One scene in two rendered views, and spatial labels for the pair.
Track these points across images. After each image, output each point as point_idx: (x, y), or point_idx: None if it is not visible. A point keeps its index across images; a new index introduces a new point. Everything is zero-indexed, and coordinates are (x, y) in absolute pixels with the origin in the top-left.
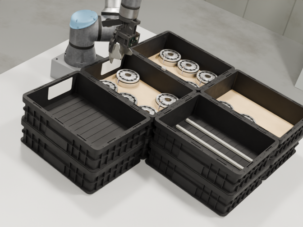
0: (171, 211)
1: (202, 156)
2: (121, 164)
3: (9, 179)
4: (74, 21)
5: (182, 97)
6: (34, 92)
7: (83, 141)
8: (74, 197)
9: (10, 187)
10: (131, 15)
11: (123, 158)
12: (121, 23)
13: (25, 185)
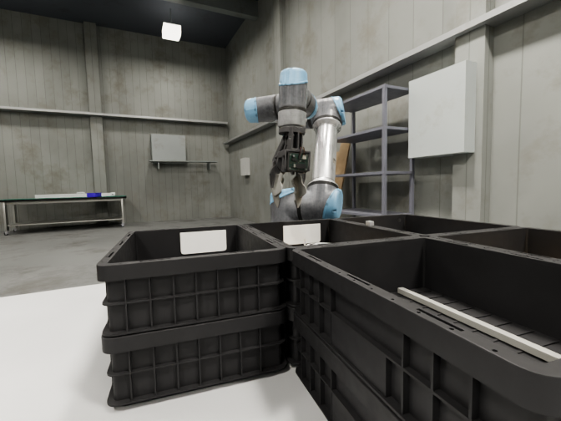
0: None
1: (374, 313)
2: (217, 352)
3: (42, 353)
4: (270, 195)
5: (383, 238)
6: (152, 231)
7: (103, 257)
8: (80, 408)
9: (23, 364)
10: (289, 118)
11: (213, 332)
12: (283, 141)
13: (48, 366)
